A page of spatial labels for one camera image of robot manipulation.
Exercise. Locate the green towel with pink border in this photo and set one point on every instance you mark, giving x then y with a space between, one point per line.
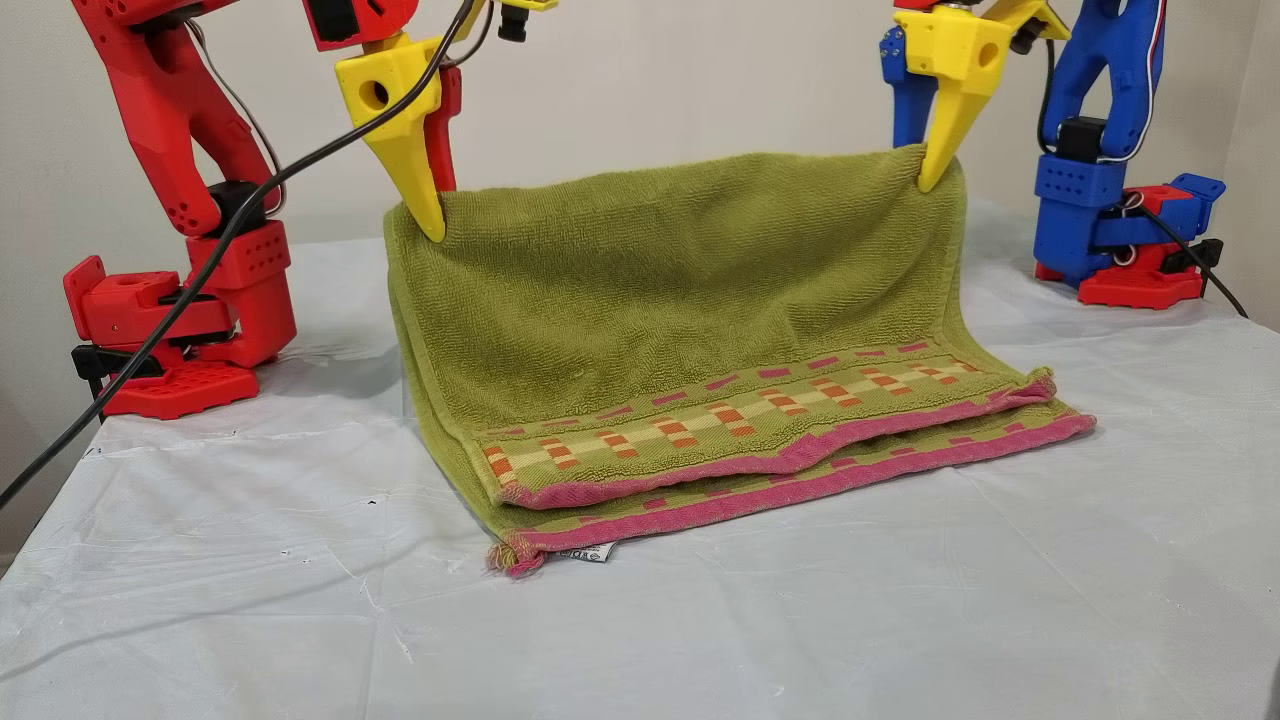
650 280

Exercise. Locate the camera on red arm gripper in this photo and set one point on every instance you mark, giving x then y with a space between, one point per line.
512 25

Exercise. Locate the pale blue table cover sheet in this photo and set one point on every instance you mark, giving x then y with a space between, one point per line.
900 600

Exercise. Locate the camera on blue arm gripper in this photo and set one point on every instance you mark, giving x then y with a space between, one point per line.
1025 40

